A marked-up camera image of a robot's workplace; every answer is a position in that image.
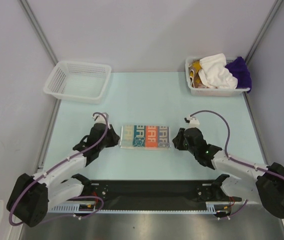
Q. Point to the empty white plastic basket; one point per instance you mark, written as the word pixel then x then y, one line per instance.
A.
pixel 78 81

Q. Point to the white basket with towels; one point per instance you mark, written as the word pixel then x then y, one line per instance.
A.
pixel 209 92

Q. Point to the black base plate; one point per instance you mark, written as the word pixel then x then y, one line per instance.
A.
pixel 100 191

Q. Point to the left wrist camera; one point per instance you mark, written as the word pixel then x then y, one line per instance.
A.
pixel 101 118

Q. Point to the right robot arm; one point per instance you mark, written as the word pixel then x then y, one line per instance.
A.
pixel 262 184

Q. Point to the right aluminium corner post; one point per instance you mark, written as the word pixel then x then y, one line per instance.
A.
pixel 264 28

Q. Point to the left aluminium corner post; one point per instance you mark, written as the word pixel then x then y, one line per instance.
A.
pixel 30 15

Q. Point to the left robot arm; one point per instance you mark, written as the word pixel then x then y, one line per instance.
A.
pixel 34 195

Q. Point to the grey cable duct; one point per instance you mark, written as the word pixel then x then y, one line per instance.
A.
pixel 170 206

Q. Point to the white towel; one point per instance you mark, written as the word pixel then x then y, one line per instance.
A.
pixel 214 74

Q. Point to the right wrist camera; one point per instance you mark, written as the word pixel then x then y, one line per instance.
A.
pixel 192 122

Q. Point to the purple towel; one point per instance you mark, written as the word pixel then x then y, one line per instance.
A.
pixel 239 70

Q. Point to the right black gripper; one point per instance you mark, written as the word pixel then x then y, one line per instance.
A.
pixel 182 140

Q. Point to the yellow patterned towel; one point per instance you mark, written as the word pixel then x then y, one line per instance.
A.
pixel 195 80

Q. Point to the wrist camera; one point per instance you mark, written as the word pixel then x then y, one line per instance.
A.
pixel 101 118
pixel 192 122

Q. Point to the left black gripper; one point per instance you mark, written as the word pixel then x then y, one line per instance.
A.
pixel 114 137

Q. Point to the colourful rabbit print towel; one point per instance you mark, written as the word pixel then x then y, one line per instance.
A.
pixel 153 137

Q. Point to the aluminium corner post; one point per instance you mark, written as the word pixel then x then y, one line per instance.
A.
pixel 264 28
pixel 30 15

